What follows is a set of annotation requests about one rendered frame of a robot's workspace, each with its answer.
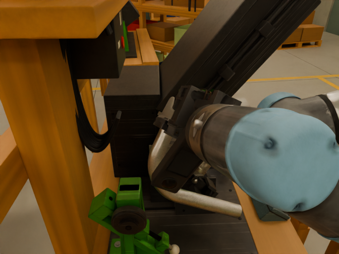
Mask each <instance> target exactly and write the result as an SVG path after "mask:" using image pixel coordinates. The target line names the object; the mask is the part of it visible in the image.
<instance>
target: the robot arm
mask: <svg viewBox="0 0 339 254"><path fill-rule="evenodd" d="M203 90H205V91H203ZM209 93H210V94H209ZM174 100H175V98H174V97H171V98H170V99H169V100H168V102H167V104H166V106H165V108H164V110H163V111H162V113H161V115H159V116H157V118H156V119H155V121H154V123H153V124H154V125H155V126H157V127H159V128H160V129H162V130H164V133H165V134H167V135H169V136H171V137H173V138H175V139H176V140H175V142H174V143H173V145H172V146H171V148H170V149H169V150H168V152H167V153H166V155H165V156H164V158H163V159H162V160H161V162H160V163H159V165H158V166H157V167H156V169H155V170H154V172H153V173H152V176H151V185H152V186H154V187H157V188H160V189H163V190H166V191H168V192H171V193H174V194H176V193H177V192H178V191H179V190H180V189H181V187H182V186H183V185H184V184H185V183H186V181H187V180H188V179H189V178H190V177H191V175H192V174H193V173H194V172H195V171H196V169H197V168H198V167H199V166H200V165H201V163H202V162H203V161H204V162H206V163H207V164H208V165H210V166H211V167H213V168H214V169H216V170H217V171H219V172H220V173H221V174H223V175H224V176H226V177H227V178H229V179H230V180H231V181H233V182H234V183H236V184H237V185H238V186H239V188H240V189H242V190H243V191H244V192H245V193H246V194H248V195H249V196H250V197H252V198H253V199H255V200H257V201H259V202H261V203H264V204H267V205H270V206H271V207H273V208H275V209H278V210H281V211H283V212H285V213H287V214H288V215H290V216H292V217H293V218H295V219H297V220H299V221H300V222H302V223H304V224H305V225H307V226H309V227H310V228H312V229H314V230H315V231H316V232H317V233H318V234H319V235H321V236H322V237H324V238H326V239H329V240H333V241H335V242H337V243H339V90H336V91H332V92H328V93H324V94H320V95H316V96H313V97H308V98H304V99H301V98H300V97H298V96H296V95H294V94H292V93H288V92H276V93H273V94H270V95H269V96H267V97H265V98H264V99H263V100H262V101H261V102H260V103H259V105H258V106H257V107H247V106H241V103H242V102H241V101H239V100H237V99H235V98H233V97H230V96H229V95H227V94H225V93H224V92H222V91H220V90H214V92H213V94H212V92H208V91H207V90H206V89H205V88H199V89H198V88H196V87H194V86H192V85H188V86H181V88H180V90H179V92H178V94H177V97H176V100H175V102H174ZM173 108H174V109H175V110H174V109H173Z"/></svg>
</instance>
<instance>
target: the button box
mask: <svg viewBox="0 0 339 254"><path fill-rule="evenodd" d="M250 198H251V200H252V202H253V205H254V207H255V209H256V212H257V214H258V217H259V219H260V220H262V221H264V222H267V221H286V220H288V219H290V216H289V215H288V214H287V213H285V212H283V211H281V210H278V209H275V208H273V207H271V206H270V205H267V204H264V203H261V202H259V201H257V200H255V199H253V198H252V197H250Z"/></svg>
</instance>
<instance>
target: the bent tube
mask: <svg viewBox="0 0 339 254"><path fill-rule="evenodd" d="M171 139H172V137H171V136H169V135H167V134H165V133H164V130H162V129H159V131H158V134H157V136H156V138H155V140H154V142H153V145H152V147H151V149H150V152H149V156H148V173H149V177H150V180H151V176H152V173H153V172H154V170H155V169H156V167H157V166H158V165H159V163H160V162H161V160H162V159H163V158H164V155H165V152H166V150H167V148H168V146H169V144H170V142H171ZM155 189H156V190H157V191H158V192H159V193H160V194H161V195H162V196H163V197H165V198H166V199H168V200H170V201H172V202H175V203H179V204H183V205H187V206H191V207H195V208H199V209H203V210H207V211H211V212H215V213H219V214H223V215H227V216H231V217H235V218H239V217H240V215H241V213H242V207H241V205H239V204H235V203H232V202H228V201H224V200H220V199H217V198H213V197H209V196H206V195H202V194H198V193H194V192H191V191H188V190H184V189H180V190H179V191H178V192H177V193H176V194H174V193H171V192H168V191H166V190H163V189H160V188H157V187H155Z"/></svg>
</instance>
